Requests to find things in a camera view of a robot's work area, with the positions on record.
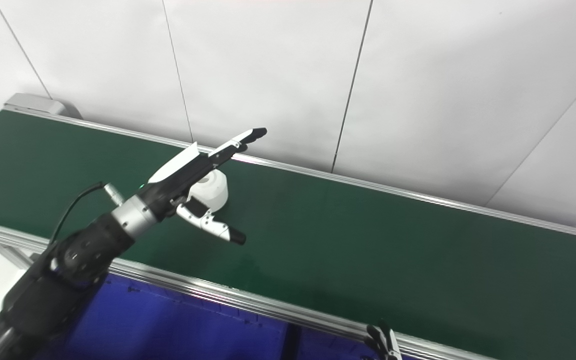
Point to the grey conveyor end housing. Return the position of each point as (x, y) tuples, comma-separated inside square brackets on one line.
[(38, 104)]

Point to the aluminium conveyor support strut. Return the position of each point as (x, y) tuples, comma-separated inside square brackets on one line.
[(15, 256)]

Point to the white cylindrical plastic part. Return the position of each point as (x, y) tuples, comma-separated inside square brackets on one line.
[(215, 192)]

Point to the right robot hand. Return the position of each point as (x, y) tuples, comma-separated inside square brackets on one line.
[(387, 347)]

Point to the green conveyor belt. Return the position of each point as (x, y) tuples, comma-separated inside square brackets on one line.
[(368, 250), (208, 291)]

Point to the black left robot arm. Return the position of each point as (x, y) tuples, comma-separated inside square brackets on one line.
[(68, 260)]

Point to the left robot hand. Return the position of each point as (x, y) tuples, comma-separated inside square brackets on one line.
[(173, 187)]

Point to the large blue plastic bin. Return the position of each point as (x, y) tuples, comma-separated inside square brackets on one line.
[(168, 325), (328, 347)]

